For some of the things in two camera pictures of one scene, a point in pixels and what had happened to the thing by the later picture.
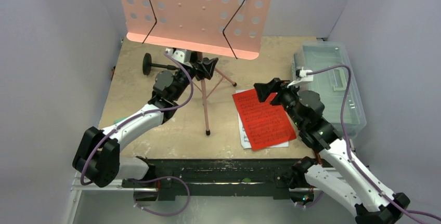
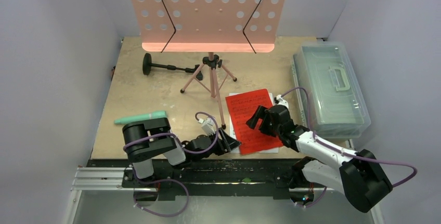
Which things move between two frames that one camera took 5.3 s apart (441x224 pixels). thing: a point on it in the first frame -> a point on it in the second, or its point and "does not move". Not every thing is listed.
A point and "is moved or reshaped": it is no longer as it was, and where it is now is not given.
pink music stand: (224, 15) is moved or reshaped
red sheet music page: (266, 124) is moved or reshaped
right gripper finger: (263, 90) -> (260, 113)
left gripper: (206, 70) -> (225, 143)
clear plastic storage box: (332, 84) does not move
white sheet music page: (245, 142) is moved or reshaped
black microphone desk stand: (147, 65) does not move
